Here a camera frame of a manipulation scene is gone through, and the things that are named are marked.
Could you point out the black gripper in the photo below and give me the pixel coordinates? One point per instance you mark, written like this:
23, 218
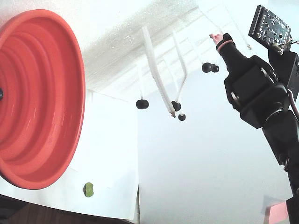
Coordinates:
248, 75

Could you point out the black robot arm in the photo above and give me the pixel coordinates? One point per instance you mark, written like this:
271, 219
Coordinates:
285, 144

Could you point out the red collapsible silicone cup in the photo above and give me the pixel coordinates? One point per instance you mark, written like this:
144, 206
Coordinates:
46, 105

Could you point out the small dark blueberry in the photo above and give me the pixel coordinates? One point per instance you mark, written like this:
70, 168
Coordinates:
181, 116
215, 68

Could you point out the bent white pipe cleaner stem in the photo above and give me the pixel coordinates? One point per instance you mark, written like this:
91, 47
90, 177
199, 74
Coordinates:
180, 53

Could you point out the thick white pipe cleaner stem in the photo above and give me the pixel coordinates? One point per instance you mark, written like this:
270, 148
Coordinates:
149, 51

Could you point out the white foam board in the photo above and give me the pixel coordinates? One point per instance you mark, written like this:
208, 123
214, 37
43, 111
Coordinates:
112, 42

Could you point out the white paper sheet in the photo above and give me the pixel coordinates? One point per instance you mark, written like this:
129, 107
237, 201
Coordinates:
105, 140

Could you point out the pink sticky note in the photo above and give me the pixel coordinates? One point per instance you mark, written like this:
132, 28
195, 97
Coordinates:
276, 211

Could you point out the green leaf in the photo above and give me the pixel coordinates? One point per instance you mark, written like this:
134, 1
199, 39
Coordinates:
88, 189

